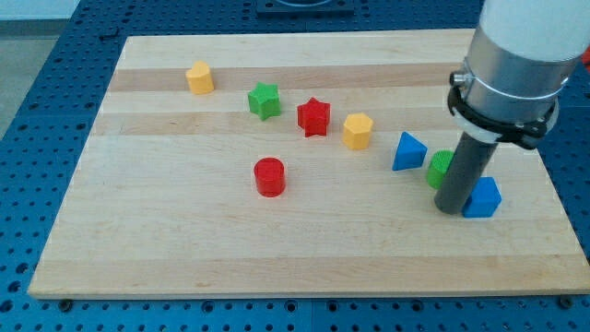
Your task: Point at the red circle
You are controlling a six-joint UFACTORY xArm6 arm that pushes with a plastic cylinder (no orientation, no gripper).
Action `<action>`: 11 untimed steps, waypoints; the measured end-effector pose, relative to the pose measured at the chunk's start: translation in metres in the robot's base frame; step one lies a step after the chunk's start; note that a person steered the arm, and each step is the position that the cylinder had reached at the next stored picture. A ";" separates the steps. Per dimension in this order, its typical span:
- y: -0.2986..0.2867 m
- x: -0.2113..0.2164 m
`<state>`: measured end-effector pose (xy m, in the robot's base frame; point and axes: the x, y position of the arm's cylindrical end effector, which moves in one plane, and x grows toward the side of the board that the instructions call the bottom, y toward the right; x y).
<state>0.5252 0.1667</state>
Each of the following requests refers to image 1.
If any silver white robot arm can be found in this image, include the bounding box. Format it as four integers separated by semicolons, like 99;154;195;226
448;0;589;149

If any wooden board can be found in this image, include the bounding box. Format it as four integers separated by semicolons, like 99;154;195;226
29;30;589;300

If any red cylinder block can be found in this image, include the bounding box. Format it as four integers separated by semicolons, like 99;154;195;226
254;157;286;197

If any red star block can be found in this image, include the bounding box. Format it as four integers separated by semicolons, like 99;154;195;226
297;98;331;137

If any yellow hexagon block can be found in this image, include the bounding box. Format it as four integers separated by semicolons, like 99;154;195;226
342;113;373;150

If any green star block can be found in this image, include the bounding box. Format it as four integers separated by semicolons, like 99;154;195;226
247;82;281;121

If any blue triangle block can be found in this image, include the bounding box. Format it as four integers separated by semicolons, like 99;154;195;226
392;132;428;172

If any yellow heart block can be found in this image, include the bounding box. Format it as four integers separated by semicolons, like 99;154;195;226
185;61;215;95

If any green cylinder block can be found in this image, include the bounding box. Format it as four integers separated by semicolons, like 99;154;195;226
426;149;454;189

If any grey cylindrical pointer rod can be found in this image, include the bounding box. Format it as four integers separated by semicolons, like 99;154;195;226
434;132;498;215

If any blue pentagon block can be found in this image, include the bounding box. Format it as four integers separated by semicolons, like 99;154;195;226
462;177;502;218

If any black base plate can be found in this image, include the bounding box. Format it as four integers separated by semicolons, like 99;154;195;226
255;0;354;17

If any black cable clamp ring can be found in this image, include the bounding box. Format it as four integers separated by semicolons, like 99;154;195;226
446;69;560;151

